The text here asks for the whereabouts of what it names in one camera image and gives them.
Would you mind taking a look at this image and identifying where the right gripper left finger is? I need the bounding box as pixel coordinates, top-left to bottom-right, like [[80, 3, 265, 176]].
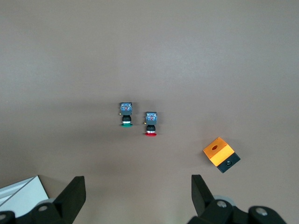
[[30, 176, 86, 224]]

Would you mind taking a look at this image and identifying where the green push button switch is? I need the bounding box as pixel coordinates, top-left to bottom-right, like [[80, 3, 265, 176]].
[[119, 101, 135, 129]]

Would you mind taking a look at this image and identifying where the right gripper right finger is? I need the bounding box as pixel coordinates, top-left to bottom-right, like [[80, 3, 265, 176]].
[[189, 174, 249, 224]]

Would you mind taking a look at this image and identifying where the white drawer cabinet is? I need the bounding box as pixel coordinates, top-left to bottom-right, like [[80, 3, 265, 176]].
[[0, 175, 50, 210]]

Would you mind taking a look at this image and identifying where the orange and black button box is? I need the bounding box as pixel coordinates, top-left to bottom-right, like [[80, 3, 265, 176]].
[[202, 136, 242, 175]]

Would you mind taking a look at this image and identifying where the red push button switch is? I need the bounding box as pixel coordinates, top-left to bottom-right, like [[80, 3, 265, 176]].
[[142, 111, 158, 137]]

